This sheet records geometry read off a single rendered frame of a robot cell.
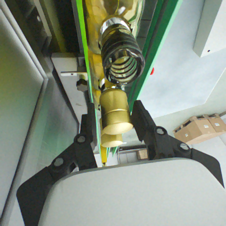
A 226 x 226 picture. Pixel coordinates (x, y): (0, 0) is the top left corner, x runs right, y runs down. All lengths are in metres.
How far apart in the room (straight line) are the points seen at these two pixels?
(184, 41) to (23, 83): 0.59
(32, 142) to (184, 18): 0.59
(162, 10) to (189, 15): 0.26
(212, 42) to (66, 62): 0.54
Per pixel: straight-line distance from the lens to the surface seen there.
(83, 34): 0.26
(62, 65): 0.41
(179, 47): 0.63
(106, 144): 0.16
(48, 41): 0.43
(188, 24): 0.60
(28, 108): 0.21
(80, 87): 0.28
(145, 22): 0.36
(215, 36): 0.60
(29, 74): 0.23
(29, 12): 0.37
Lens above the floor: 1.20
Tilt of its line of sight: 31 degrees down
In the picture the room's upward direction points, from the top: 171 degrees clockwise
